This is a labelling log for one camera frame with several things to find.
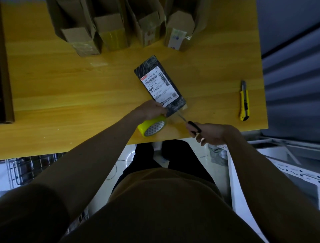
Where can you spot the person's left hand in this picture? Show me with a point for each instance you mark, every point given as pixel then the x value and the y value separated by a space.
pixel 150 110

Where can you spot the person's right hand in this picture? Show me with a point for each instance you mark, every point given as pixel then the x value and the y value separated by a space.
pixel 212 134

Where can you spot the yellow tape roll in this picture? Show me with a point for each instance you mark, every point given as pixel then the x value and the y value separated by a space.
pixel 151 126

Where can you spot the black cardboard box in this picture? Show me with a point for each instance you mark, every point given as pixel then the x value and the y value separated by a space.
pixel 160 85

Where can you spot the small carton red label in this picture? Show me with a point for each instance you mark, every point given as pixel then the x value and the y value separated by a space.
pixel 150 27

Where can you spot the brown box with white label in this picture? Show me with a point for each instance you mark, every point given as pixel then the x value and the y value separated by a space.
pixel 180 32

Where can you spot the small carton yellow tape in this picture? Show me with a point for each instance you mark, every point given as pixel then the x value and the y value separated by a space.
pixel 112 30

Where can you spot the person's left forearm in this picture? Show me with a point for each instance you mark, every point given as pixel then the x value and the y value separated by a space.
pixel 70 180

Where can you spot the person's right forearm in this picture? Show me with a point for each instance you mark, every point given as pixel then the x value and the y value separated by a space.
pixel 270 190

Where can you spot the person's black trousers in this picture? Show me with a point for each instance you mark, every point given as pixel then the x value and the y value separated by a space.
pixel 147 160

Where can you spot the person's brown shirt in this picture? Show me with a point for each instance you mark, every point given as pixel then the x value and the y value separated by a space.
pixel 165 207

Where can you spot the yellow utility knife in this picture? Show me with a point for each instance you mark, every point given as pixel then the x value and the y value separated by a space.
pixel 244 102

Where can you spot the white metal rack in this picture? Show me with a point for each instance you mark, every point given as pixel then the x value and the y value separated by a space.
pixel 282 175

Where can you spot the grey pleated curtain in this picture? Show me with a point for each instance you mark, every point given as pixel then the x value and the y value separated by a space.
pixel 292 87

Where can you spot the large flat brown carton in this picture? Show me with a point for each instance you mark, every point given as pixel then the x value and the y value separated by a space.
pixel 5 87

